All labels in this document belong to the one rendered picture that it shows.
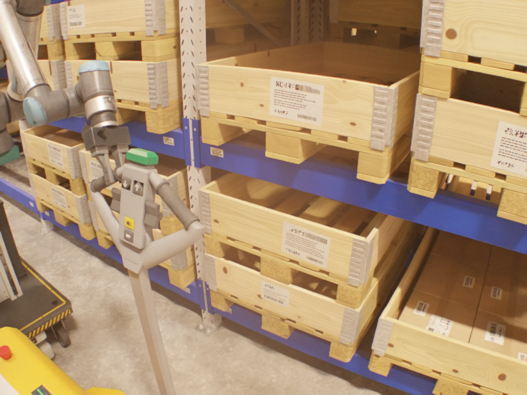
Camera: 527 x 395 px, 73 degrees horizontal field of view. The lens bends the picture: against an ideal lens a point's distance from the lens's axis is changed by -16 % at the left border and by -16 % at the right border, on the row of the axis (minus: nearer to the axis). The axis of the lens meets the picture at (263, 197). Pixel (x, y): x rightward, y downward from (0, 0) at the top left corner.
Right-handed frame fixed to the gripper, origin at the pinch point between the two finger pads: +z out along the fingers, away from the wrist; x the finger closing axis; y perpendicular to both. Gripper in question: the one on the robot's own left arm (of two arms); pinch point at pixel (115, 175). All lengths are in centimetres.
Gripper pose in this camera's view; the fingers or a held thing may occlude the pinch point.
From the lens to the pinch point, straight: 114.1
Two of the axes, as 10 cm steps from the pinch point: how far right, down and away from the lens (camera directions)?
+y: 8.1, -2.6, -5.3
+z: 2.8, 9.6, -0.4
